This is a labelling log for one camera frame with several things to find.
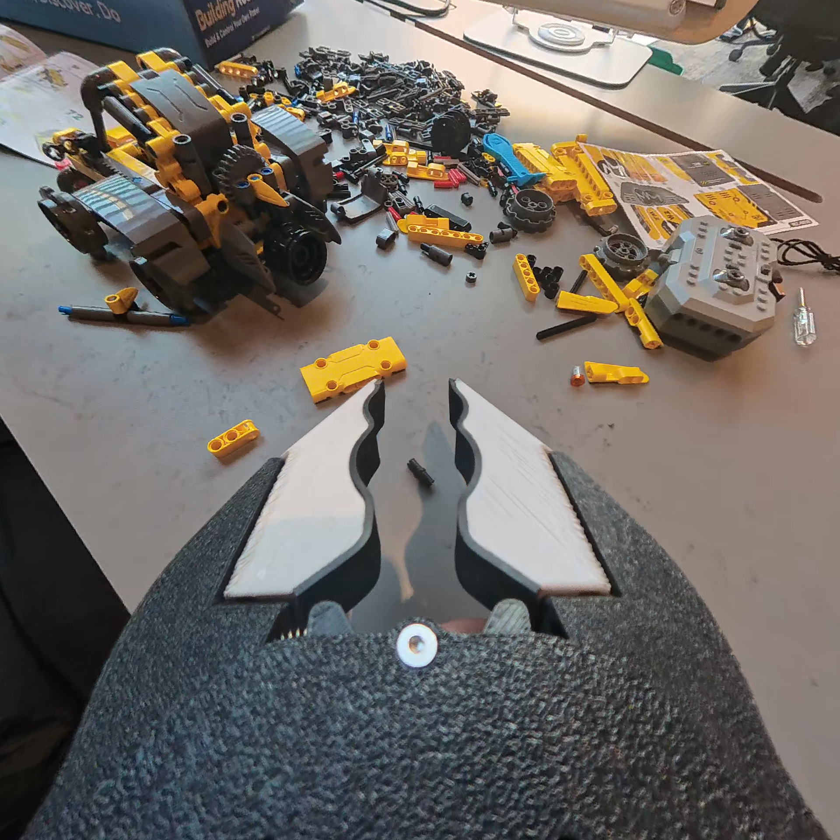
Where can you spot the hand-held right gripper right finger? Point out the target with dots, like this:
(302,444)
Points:
(525,525)

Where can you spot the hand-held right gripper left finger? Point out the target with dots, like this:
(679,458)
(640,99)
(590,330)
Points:
(308,525)

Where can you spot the short yellow brick beam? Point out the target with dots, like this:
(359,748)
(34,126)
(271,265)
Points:
(233,438)

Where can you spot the single black connector peg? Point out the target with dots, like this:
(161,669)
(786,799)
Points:
(420,471)

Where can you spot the adjoining grey desk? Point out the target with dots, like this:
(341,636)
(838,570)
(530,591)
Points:
(722,111)

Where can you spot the small orange round stud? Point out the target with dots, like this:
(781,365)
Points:
(576,377)

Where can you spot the yellow rectangular brick panel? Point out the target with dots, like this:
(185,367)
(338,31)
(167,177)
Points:
(354,369)

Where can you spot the black brick axle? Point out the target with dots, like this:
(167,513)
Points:
(568,325)

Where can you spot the yellow flat wedge panel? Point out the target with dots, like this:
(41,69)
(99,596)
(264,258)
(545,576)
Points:
(586,302)

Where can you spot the stubby yellow brick beam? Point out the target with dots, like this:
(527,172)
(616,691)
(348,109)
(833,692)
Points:
(643,323)

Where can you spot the yellow five-hole beam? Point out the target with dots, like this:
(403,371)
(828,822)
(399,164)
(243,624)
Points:
(527,277)

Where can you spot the black perforated connector block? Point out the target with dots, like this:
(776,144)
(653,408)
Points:
(546,275)

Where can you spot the yellow thick brick beam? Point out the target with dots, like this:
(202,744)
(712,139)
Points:
(602,279)

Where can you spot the grey axle blue tips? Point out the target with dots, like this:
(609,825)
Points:
(124,316)

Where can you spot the dark grey axle connector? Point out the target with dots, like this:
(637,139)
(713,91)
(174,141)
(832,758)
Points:
(436,253)

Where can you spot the grey brick sprocket wheel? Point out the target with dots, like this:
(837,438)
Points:
(620,253)
(528,210)

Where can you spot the dark grey tube connector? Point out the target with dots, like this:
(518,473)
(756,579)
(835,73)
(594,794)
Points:
(504,233)

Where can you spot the dark grey small block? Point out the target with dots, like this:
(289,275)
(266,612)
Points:
(386,238)

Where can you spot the long yellow brick beam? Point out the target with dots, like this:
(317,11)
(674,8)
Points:
(446,235)

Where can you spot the grey brick battery hub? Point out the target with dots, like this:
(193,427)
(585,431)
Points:
(715,289)

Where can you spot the dark grey curved fender piece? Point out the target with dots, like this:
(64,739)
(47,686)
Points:
(361,203)

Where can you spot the small clear screwdriver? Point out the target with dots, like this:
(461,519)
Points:
(804,325)

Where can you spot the yellow grey brick vehicle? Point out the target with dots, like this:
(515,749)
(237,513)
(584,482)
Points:
(177,197)

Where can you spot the blue brick separator tool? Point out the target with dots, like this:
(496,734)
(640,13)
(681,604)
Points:
(512,161)

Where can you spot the yellow black sticker sheet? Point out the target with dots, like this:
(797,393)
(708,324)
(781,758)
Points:
(689,177)

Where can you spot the black brick wheel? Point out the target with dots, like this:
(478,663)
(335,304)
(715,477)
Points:
(451,131)

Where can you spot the pile of small brick parts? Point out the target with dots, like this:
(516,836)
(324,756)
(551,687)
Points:
(394,98)

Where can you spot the white instruction booklet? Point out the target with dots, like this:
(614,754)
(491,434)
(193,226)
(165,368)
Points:
(39,111)

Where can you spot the blue cardboard box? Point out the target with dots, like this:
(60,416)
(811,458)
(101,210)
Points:
(216,33)

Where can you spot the black office chair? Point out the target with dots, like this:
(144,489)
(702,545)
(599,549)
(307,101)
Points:
(794,33)

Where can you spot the large yellow brick frame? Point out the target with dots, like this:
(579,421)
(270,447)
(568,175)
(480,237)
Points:
(577,174)

